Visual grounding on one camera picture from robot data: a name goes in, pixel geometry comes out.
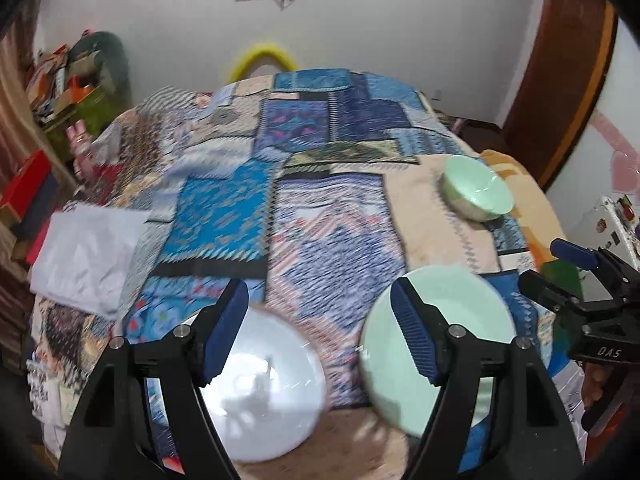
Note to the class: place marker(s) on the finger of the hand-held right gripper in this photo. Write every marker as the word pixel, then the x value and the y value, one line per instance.
pixel 547 290
pixel 575 254

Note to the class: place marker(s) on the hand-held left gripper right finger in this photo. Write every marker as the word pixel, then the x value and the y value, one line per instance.
pixel 417 335

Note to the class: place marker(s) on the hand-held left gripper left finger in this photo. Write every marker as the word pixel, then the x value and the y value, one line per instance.
pixel 225 332

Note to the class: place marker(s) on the mint green plate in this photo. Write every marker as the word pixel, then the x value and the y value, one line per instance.
pixel 470 300

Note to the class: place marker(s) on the white plate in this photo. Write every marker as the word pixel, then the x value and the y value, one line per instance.
pixel 270 410

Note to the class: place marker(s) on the person's right hand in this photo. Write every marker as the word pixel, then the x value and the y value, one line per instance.
pixel 594 385

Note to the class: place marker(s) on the white stickered case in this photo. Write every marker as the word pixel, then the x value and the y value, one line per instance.
pixel 610 225

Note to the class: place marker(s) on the mint green bowl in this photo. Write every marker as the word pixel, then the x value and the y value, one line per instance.
pixel 480 190

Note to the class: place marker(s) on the patchwork printed blanket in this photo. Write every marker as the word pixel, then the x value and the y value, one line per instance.
pixel 320 240

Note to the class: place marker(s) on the white cloth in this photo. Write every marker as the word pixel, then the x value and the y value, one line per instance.
pixel 85 260

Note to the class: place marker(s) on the dark grey box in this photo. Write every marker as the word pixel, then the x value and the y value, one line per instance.
pixel 37 210

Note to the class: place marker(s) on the pink rabbit toy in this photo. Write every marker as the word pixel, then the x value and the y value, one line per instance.
pixel 80 147

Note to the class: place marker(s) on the red box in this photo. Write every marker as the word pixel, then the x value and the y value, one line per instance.
pixel 25 185

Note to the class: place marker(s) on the green box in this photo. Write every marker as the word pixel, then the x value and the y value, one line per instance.
pixel 82 115

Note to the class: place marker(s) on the yellow hoop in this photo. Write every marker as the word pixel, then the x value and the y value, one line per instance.
pixel 260 57

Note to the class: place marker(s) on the dark green cushion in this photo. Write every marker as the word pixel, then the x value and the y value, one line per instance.
pixel 107 60

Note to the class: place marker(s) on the pile of cardboard clutter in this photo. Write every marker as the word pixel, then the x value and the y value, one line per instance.
pixel 55 77

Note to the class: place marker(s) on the striped brown curtain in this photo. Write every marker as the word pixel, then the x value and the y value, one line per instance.
pixel 15 100

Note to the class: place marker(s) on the pink wall sticker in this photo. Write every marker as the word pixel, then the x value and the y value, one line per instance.
pixel 617 155

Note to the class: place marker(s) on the wooden door frame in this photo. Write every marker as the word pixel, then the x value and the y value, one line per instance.
pixel 560 75

